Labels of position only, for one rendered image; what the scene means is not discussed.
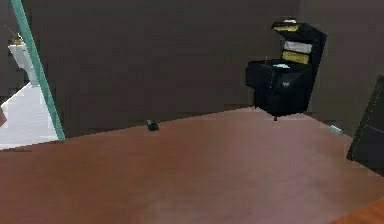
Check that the green door frame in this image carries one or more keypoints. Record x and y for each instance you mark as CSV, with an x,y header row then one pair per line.
x,y
38,70

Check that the small pale green object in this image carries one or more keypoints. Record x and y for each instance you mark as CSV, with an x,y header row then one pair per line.
x,y
335,129

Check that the small dark round object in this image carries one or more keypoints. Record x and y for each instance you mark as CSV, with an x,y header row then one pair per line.
x,y
152,125

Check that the dark grey cabinet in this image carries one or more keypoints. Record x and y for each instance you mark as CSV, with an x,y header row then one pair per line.
x,y
370,133

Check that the black open storage box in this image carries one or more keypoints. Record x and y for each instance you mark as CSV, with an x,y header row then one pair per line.
x,y
283,86

